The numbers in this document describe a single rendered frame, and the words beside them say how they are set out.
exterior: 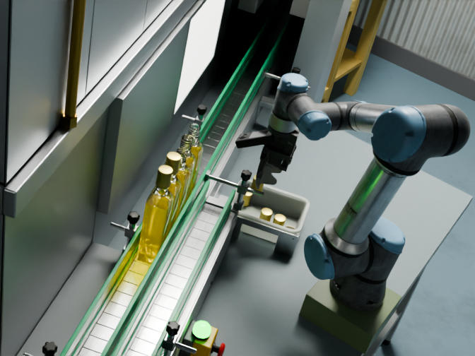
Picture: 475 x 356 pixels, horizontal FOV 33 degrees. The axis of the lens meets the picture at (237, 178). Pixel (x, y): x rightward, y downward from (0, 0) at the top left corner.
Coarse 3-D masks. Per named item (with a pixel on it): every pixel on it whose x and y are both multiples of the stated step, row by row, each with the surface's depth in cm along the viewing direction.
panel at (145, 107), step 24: (168, 48) 204; (144, 72) 189; (168, 72) 212; (120, 96) 179; (144, 96) 196; (168, 96) 221; (120, 120) 182; (144, 120) 204; (168, 120) 231; (120, 144) 188; (144, 144) 212; (120, 168) 196; (120, 192) 204
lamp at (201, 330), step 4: (196, 324) 194; (200, 324) 194; (204, 324) 194; (208, 324) 194; (196, 328) 193; (200, 328) 193; (204, 328) 193; (208, 328) 193; (192, 332) 194; (196, 332) 193; (200, 332) 192; (204, 332) 192; (208, 332) 193; (196, 336) 193; (200, 336) 193; (204, 336) 193; (208, 336) 194
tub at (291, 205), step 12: (240, 180) 244; (264, 192) 245; (276, 192) 244; (288, 192) 244; (252, 204) 247; (264, 204) 247; (276, 204) 246; (288, 204) 245; (300, 204) 243; (240, 216) 231; (252, 216) 231; (288, 216) 246; (300, 216) 242; (276, 228) 230; (288, 228) 230; (300, 228) 231
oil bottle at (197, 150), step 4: (200, 144) 211; (192, 148) 209; (196, 148) 209; (200, 148) 211; (192, 152) 209; (196, 152) 209; (200, 152) 211; (196, 156) 209; (200, 156) 213; (196, 160) 210; (200, 160) 215; (196, 164) 211; (196, 168) 213; (196, 172) 215; (192, 176) 213; (196, 176) 217; (192, 180) 214; (196, 180) 219; (192, 184) 216; (192, 188) 218; (188, 196) 217
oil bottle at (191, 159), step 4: (188, 156) 205; (192, 156) 206; (188, 160) 205; (192, 160) 206; (188, 164) 205; (192, 164) 206; (192, 168) 208; (192, 172) 210; (188, 188) 212; (188, 192) 214; (184, 204) 215
